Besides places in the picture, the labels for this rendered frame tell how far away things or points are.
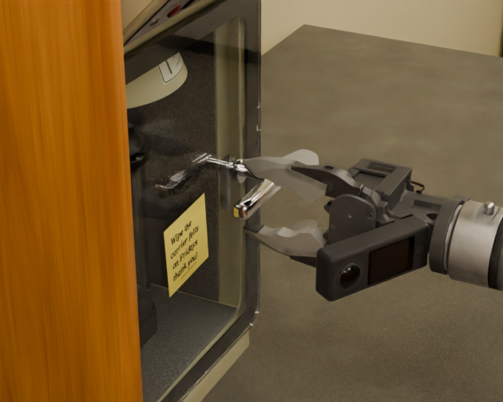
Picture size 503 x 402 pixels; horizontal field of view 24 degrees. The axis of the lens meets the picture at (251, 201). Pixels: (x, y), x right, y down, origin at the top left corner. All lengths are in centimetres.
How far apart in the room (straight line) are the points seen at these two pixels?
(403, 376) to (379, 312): 13
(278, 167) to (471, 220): 19
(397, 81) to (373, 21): 76
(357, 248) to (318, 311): 42
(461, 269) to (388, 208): 9
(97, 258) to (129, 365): 10
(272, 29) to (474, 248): 132
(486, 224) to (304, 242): 18
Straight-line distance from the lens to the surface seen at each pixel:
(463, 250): 105
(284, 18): 236
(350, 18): 271
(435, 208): 111
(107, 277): 87
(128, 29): 87
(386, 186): 110
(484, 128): 194
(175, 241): 111
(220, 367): 132
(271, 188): 115
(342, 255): 102
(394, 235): 105
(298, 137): 188
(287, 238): 113
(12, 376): 99
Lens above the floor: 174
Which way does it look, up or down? 28 degrees down
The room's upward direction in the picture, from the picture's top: straight up
